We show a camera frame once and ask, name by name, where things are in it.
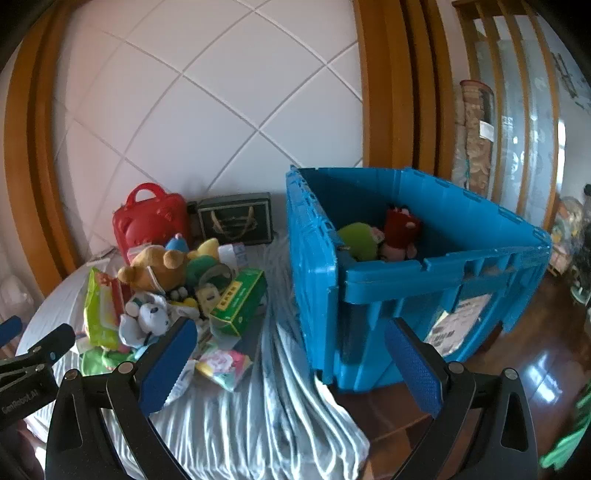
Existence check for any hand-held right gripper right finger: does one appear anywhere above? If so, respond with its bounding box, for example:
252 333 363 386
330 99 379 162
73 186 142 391
384 318 540 480

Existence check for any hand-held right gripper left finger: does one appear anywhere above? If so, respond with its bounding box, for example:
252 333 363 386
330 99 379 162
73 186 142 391
45 318 199 480

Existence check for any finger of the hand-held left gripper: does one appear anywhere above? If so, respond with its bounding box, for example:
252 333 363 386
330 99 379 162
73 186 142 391
0 315 23 344
0 324 76 376

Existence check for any green wet wipes packet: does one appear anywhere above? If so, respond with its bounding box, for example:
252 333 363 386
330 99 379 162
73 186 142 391
83 268 125 349

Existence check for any green medicine box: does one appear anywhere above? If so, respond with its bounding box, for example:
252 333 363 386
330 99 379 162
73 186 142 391
209 269 269 337

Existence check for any brown teddy bear plush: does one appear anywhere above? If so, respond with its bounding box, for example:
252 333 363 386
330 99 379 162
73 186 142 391
117 246 190 292

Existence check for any blue plastic crate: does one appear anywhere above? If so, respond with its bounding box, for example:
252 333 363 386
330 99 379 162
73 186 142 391
285 165 553 393

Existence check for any white and blue dog plush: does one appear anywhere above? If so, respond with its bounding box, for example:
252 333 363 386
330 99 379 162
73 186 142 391
119 293 172 347

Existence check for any light green packet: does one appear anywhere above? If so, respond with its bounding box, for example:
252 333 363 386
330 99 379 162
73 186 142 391
81 346 139 376

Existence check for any green round plush toy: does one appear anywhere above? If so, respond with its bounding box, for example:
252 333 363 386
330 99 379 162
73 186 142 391
186 256 236 296

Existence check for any red plush toy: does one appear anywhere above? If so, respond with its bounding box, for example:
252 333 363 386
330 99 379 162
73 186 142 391
381 205 423 262

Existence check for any red plastic toy suitcase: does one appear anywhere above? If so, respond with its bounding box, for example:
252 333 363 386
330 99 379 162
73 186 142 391
112 183 190 264

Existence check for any green cloth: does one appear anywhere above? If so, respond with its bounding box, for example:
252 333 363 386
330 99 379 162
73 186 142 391
540 413 591 472

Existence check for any pile of household clutter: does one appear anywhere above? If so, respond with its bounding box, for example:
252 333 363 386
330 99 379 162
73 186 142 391
551 185 591 305

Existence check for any rolled patterned carpet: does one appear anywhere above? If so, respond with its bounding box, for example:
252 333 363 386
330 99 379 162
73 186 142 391
453 79 498 197

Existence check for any frosted glass wooden partition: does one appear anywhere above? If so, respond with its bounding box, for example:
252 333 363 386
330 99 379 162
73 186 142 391
455 0 583 232

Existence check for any wooden door frame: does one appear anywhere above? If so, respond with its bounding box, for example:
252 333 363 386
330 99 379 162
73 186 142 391
353 0 457 185

